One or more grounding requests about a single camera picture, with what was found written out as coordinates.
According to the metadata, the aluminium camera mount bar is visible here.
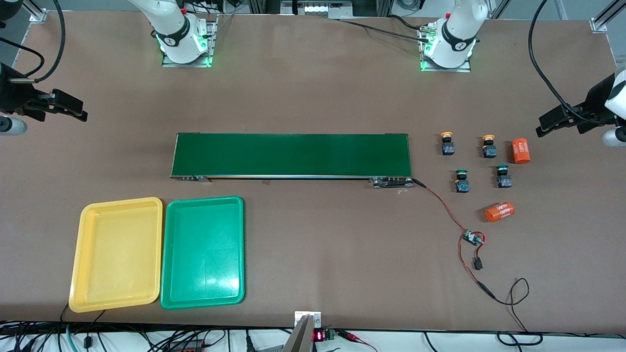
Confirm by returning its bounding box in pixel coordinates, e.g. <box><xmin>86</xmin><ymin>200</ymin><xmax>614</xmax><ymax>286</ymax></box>
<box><xmin>283</xmin><ymin>311</ymin><xmax>322</xmax><ymax>352</ymax></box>

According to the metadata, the green conveyor belt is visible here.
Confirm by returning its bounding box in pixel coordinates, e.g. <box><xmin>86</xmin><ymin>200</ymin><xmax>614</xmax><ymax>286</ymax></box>
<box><xmin>170</xmin><ymin>132</ymin><xmax>415</xmax><ymax>189</ymax></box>

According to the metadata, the green plastic tray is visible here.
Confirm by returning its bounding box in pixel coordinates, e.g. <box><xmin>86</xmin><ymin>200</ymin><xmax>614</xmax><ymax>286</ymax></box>
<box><xmin>160</xmin><ymin>196</ymin><xmax>245</xmax><ymax>310</ymax></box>

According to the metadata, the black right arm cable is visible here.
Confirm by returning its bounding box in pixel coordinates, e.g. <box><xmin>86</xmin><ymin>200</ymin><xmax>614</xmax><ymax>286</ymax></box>
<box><xmin>0</xmin><ymin>0</ymin><xmax>67</xmax><ymax>84</ymax></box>

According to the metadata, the thick black table cable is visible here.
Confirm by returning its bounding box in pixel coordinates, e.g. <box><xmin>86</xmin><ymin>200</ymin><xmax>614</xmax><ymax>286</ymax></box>
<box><xmin>389</xmin><ymin>14</ymin><xmax>427</xmax><ymax>32</ymax></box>

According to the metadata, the teal cable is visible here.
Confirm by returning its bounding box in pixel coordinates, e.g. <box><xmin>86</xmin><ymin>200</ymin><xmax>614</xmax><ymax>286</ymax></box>
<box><xmin>65</xmin><ymin>324</ymin><xmax>81</xmax><ymax>352</ymax></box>

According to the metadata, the grey device with lights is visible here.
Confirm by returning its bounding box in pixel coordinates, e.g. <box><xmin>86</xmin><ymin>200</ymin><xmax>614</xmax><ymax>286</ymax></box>
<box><xmin>292</xmin><ymin>0</ymin><xmax>354</xmax><ymax>18</ymax></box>

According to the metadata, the orange 4680 cylinder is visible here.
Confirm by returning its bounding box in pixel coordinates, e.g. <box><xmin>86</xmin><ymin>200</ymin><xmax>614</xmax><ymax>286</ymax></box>
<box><xmin>484</xmin><ymin>201</ymin><xmax>515</xmax><ymax>223</ymax></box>
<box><xmin>511</xmin><ymin>138</ymin><xmax>532</xmax><ymax>165</ymax></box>

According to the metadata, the aluminium frame corner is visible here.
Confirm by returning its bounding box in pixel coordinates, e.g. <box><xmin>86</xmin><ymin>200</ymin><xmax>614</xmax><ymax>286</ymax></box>
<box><xmin>19</xmin><ymin>0</ymin><xmax>49</xmax><ymax>23</ymax></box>
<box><xmin>589</xmin><ymin>0</ymin><xmax>626</xmax><ymax>34</ymax></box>

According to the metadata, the thin black table cable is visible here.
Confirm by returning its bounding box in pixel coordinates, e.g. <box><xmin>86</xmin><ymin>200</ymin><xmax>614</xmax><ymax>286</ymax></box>
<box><xmin>337</xmin><ymin>19</ymin><xmax>432</xmax><ymax>44</ymax></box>

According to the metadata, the yellow plastic tray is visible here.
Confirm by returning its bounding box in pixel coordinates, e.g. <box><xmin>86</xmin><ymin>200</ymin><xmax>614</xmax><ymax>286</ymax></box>
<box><xmin>68</xmin><ymin>197</ymin><xmax>163</xmax><ymax>313</ymax></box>

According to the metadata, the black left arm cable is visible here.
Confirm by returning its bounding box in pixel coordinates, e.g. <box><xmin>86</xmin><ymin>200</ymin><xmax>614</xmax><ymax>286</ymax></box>
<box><xmin>528</xmin><ymin>0</ymin><xmax>617</xmax><ymax>125</ymax></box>

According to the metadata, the thin black wire loop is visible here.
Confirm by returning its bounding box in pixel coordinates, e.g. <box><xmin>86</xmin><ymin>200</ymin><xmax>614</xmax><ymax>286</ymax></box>
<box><xmin>494</xmin><ymin>278</ymin><xmax>543</xmax><ymax>347</ymax></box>

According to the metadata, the red clip lead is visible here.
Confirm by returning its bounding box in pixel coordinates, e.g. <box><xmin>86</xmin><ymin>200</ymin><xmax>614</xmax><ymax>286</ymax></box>
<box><xmin>337</xmin><ymin>330</ymin><xmax>380</xmax><ymax>352</ymax></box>

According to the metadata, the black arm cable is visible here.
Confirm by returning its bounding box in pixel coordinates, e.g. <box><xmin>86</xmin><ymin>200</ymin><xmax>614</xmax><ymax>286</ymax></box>
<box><xmin>0</xmin><ymin>0</ymin><xmax>67</xmax><ymax>84</ymax></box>
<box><xmin>528</xmin><ymin>0</ymin><xmax>617</xmax><ymax>125</ymax></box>

